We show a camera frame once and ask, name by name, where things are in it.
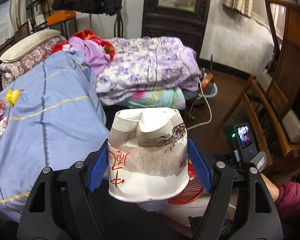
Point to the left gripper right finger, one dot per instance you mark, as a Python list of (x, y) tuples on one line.
[(255, 215)]

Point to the yellow yarn bundle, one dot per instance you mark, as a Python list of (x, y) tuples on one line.
[(12, 96)]

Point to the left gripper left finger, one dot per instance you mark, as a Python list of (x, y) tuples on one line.
[(59, 204)]

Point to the lilac garment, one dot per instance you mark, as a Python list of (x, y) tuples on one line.
[(95, 55)]

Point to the wooden armchair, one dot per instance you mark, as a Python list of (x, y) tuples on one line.
[(268, 104)]

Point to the pink floral folded quilt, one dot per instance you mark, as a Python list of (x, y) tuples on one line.
[(11, 71)]

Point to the copper brown pot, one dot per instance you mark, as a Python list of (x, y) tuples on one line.
[(207, 83)]

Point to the cream pillow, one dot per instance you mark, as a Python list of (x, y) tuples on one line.
[(28, 44)]

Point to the teal plastic basin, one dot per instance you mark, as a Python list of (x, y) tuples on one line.
[(201, 99)]

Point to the red patterned cloth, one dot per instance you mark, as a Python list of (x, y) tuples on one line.
[(89, 35)]

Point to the orange flat box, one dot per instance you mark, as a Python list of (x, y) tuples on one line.
[(60, 17)]

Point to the black metal stand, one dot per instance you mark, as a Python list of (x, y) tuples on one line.
[(37, 15)]

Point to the pastel tie-dye blanket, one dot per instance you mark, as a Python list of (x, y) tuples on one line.
[(172, 98)]

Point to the crushed white paper cup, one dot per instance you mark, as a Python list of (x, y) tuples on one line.
[(147, 154)]

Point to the dark framed painting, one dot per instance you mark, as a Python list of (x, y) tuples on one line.
[(183, 19)]

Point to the red plastic mesh basket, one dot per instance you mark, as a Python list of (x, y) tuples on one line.
[(192, 191)]

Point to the right forearm maroon sleeve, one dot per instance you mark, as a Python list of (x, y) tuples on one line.
[(286, 199)]

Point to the light blue bed blanket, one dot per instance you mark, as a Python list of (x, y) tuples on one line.
[(56, 121)]

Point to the purple floral quilt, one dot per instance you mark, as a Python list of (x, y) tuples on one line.
[(147, 64)]

